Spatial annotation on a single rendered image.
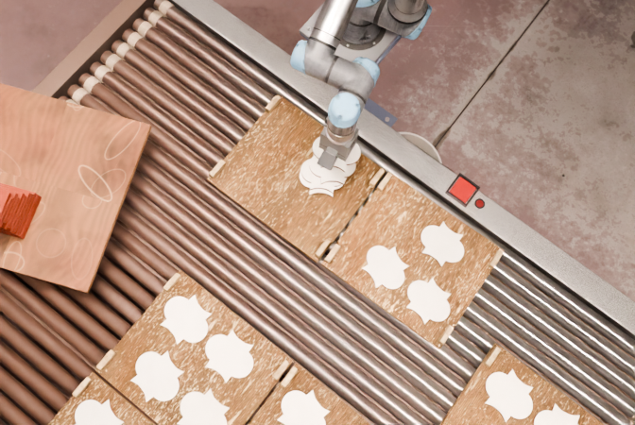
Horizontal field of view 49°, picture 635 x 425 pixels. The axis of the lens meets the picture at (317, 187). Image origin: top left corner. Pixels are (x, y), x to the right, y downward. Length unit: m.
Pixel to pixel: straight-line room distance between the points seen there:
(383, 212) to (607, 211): 1.49
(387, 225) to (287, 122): 0.44
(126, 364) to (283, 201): 0.63
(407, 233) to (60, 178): 1.00
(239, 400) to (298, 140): 0.77
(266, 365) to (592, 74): 2.22
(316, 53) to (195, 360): 0.89
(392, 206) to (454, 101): 1.29
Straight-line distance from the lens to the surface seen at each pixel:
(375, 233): 2.04
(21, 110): 2.17
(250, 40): 2.28
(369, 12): 2.16
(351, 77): 1.74
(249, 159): 2.09
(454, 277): 2.05
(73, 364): 2.07
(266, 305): 2.00
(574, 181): 3.31
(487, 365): 2.03
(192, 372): 1.99
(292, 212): 2.04
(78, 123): 2.10
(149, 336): 2.01
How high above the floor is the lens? 2.91
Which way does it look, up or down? 73 degrees down
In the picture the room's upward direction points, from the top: 8 degrees clockwise
